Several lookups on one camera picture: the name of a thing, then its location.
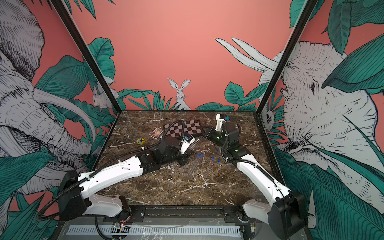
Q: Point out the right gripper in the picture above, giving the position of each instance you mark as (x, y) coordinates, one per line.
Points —
(210, 133)

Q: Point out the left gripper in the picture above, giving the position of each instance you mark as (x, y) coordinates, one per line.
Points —
(185, 157)

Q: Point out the test tube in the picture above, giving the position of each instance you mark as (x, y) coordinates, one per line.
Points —
(197, 163)
(209, 167)
(195, 142)
(190, 170)

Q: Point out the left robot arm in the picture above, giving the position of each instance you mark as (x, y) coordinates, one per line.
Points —
(77, 192)

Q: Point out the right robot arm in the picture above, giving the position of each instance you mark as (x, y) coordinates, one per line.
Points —
(285, 211)

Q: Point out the folded chess board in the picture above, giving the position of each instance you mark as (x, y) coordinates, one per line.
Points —
(192, 127)

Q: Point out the small card box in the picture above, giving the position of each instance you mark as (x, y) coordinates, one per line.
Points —
(156, 133)

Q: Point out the yellow small toy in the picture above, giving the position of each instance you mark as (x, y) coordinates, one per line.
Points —
(141, 141)

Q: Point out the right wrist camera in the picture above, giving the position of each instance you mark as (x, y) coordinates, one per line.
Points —
(221, 118)

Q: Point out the black mounting rail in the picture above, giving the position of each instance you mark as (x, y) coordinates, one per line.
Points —
(180, 211)

